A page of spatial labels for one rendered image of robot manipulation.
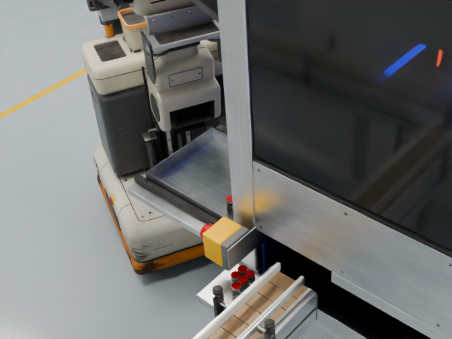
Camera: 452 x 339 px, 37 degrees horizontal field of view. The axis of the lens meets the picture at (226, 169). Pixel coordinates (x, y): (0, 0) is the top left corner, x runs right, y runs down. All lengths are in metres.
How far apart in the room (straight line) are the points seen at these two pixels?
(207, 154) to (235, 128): 0.58
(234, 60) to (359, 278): 0.48
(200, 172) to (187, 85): 0.58
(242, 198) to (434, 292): 0.44
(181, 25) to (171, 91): 0.25
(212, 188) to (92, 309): 1.09
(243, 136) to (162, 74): 1.01
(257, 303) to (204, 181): 0.48
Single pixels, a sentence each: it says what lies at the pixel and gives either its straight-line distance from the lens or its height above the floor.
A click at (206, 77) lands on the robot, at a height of 0.82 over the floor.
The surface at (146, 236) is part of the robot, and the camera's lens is 2.59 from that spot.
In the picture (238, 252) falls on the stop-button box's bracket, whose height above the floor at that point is 1.00.
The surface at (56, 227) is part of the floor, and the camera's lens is 3.11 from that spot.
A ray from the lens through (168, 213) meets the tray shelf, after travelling 1.73.
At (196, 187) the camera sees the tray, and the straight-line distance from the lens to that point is 1.79.
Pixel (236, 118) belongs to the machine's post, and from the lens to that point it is 1.31.
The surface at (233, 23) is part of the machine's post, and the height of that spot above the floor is 1.49.
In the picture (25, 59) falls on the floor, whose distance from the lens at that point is 4.47.
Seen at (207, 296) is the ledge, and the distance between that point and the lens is 1.52.
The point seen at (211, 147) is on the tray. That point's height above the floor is 0.88.
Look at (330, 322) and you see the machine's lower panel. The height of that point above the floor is 0.86.
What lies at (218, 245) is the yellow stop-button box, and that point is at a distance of 1.42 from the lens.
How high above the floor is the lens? 2.03
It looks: 39 degrees down
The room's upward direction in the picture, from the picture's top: 5 degrees counter-clockwise
